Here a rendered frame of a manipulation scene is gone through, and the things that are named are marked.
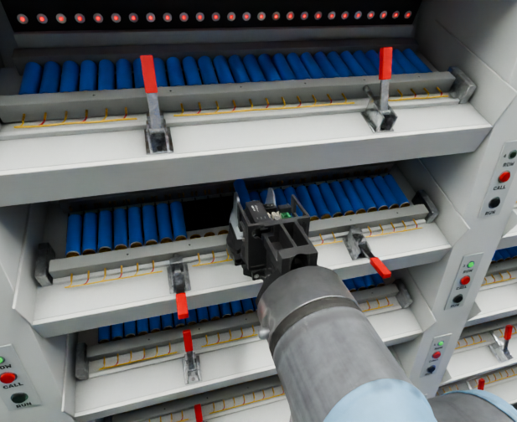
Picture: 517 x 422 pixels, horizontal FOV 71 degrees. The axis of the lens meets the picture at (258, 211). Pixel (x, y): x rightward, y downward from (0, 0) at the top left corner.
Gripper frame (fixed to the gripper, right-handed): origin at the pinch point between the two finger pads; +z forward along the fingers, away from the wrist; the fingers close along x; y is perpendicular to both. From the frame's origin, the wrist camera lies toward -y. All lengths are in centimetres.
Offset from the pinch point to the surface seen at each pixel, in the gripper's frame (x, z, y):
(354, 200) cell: -18.0, 0.5, -1.2
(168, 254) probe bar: 12.2, -3.8, -2.5
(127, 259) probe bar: 17.4, -3.8, -2.4
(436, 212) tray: -30.0, -4.9, -2.1
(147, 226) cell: 14.4, 1.3, -0.9
